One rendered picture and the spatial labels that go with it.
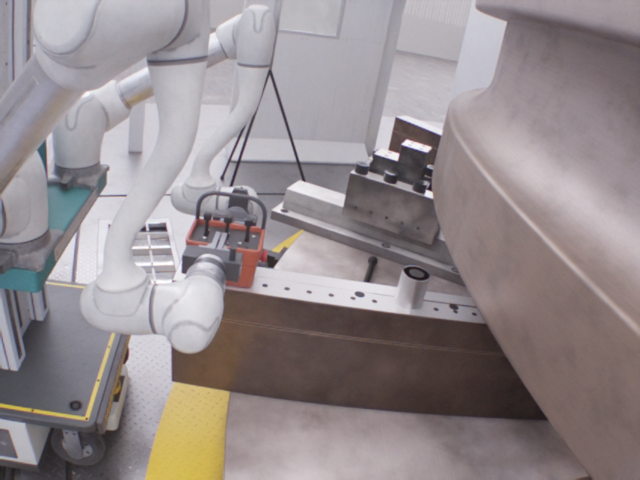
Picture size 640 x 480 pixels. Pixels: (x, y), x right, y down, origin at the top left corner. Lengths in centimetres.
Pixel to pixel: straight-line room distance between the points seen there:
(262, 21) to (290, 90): 282
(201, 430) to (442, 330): 93
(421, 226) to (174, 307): 157
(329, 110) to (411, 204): 232
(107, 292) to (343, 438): 85
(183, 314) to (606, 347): 72
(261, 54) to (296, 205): 122
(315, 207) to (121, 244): 172
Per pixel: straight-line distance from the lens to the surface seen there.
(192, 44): 82
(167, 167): 88
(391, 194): 234
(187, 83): 83
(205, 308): 96
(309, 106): 444
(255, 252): 132
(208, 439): 189
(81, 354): 174
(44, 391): 163
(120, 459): 184
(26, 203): 119
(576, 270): 93
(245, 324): 144
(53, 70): 72
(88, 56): 65
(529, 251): 104
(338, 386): 158
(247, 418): 155
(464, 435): 170
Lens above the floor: 146
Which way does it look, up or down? 29 degrees down
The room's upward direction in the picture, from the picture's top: 11 degrees clockwise
